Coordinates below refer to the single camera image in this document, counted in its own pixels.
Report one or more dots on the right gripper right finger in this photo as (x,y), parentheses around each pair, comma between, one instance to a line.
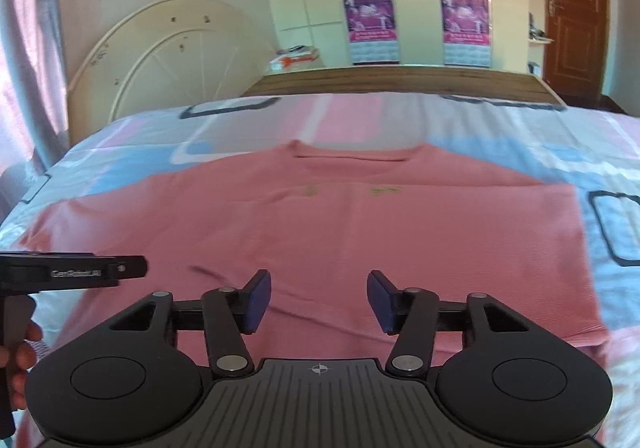
(411,316)

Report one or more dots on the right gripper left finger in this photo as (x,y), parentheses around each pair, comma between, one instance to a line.
(229,314)

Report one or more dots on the pink long-sleeve sweater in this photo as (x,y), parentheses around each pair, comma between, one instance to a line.
(141,378)

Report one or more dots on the person's left hand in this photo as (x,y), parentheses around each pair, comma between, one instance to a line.
(17,361)

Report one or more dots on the pink and blue curtain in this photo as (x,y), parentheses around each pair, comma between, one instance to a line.
(34,122)

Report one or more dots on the patterned bed sheet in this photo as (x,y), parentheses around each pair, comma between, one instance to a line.
(575,152)

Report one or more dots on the cream round headboard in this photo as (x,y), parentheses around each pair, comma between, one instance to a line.
(169,53)

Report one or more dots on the stack of boxes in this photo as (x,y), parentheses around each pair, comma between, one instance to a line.
(295,58)

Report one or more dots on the lower right purple calendar poster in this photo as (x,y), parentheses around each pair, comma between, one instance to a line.
(466,33)

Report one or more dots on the purple calendar poster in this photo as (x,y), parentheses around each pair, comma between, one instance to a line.
(372,32)
(466,33)

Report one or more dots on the cream corner shelf unit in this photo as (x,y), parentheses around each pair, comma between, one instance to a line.
(537,2)

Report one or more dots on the lower left purple calendar poster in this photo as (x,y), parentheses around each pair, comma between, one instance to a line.
(372,32)

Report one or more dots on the brown wooden door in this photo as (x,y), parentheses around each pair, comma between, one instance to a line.
(574,63)

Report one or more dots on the wooden bed frame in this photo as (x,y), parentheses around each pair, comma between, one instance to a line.
(459,81)

